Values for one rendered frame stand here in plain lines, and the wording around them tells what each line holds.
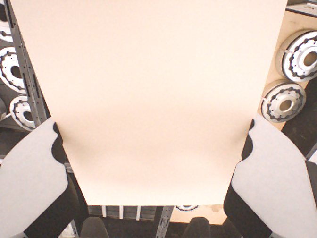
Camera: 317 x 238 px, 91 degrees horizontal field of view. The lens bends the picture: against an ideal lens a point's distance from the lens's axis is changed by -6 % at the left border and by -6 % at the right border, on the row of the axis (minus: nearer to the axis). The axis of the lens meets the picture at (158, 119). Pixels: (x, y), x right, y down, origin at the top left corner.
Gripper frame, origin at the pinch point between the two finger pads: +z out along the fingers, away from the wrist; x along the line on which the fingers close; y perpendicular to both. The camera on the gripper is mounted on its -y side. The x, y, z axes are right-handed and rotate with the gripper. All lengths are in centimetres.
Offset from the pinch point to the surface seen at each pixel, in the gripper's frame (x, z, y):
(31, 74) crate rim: -21.6, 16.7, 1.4
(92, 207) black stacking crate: -27, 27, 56
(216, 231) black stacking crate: 23, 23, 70
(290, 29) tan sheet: 27.5, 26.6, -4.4
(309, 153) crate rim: 34.3, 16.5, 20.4
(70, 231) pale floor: -141, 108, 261
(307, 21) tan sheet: 30.6, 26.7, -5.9
